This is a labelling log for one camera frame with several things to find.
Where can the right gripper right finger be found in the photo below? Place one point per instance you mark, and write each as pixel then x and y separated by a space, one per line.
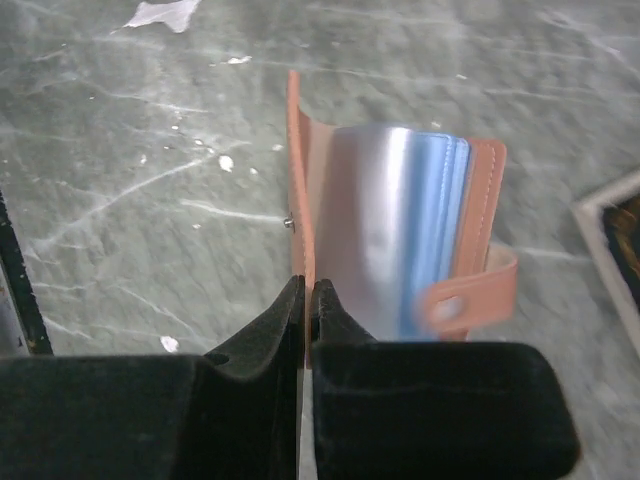
pixel 432 410

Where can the aluminium frame rail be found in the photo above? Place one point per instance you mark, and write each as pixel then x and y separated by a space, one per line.
pixel 23 332

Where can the pink leather card holder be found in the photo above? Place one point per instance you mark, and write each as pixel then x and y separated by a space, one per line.
pixel 400 222

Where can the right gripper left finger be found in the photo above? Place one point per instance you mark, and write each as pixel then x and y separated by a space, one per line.
pixel 232 413

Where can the black book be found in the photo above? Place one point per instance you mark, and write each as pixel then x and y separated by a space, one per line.
pixel 609 223

